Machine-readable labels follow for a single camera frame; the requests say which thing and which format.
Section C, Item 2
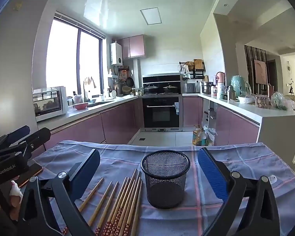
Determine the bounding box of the steel stockpot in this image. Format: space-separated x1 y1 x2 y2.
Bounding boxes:
201 81 213 94

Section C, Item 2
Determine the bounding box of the white bowl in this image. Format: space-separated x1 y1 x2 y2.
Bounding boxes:
238 96 255 105

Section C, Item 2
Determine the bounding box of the person's left hand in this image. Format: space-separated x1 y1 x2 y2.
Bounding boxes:
9 180 24 221

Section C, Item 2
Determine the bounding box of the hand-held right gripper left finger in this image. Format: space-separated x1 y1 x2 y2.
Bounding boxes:
17 149 101 236

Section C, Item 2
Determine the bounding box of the clear plastic jar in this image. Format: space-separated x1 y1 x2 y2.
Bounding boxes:
255 95 271 109

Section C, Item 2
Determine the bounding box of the plastic bag with greens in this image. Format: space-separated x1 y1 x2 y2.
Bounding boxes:
270 92 295 112

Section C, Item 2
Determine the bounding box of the black lidded wok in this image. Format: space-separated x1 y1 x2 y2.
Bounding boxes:
144 84 160 94
163 85 179 94

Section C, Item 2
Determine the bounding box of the black wall rack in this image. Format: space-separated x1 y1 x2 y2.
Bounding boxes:
179 59 206 79

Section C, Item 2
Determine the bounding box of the black built-in oven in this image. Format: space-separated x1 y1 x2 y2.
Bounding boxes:
141 95 183 131

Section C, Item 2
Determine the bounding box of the blue checked tablecloth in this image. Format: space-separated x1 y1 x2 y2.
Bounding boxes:
27 140 295 236

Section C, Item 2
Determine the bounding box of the white water heater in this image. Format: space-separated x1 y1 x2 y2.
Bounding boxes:
110 42 123 66

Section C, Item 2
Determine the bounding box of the yellow oil bottle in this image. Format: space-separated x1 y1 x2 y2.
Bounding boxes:
192 128 207 146

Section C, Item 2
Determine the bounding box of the pink wall cabinet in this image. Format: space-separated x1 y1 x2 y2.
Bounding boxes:
117 35 146 59

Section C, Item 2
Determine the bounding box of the ceiling light panel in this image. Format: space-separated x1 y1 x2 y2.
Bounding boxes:
140 8 162 25

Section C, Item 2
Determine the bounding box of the clear plastic bag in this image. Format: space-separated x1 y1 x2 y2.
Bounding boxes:
203 126 218 147

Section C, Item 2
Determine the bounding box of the bunch of wooden chopsticks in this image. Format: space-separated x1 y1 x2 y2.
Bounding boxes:
61 168 143 236

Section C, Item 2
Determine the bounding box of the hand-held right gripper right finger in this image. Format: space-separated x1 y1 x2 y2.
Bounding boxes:
198 147 281 236

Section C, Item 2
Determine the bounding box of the dark smartphone copper edge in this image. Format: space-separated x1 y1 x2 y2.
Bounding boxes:
17 163 44 188

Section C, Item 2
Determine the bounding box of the framed wall picture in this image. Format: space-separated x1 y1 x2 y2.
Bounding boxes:
254 59 267 84

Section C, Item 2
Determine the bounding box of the grey refrigerator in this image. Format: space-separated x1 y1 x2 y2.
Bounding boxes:
0 0 54 148

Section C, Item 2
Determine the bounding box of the wooden slat wall panel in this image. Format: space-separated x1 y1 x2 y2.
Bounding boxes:
244 45 268 95

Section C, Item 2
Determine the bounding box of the black mesh utensil holder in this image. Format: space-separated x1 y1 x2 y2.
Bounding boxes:
141 151 191 209

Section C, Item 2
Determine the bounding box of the white countertop oven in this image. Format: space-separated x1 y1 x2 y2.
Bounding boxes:
32 86 69 122

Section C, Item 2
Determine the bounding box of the kitchen window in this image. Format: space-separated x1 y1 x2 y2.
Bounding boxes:
46 12 107 99

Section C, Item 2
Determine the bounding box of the black range hood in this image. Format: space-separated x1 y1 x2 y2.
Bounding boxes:
142 73 183 94

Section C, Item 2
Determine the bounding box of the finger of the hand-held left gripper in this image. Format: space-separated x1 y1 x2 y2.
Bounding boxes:
0 127 52 163
0 125 30 153

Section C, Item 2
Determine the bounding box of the white kitchen countertop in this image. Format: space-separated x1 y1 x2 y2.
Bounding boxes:
36 92 295 133

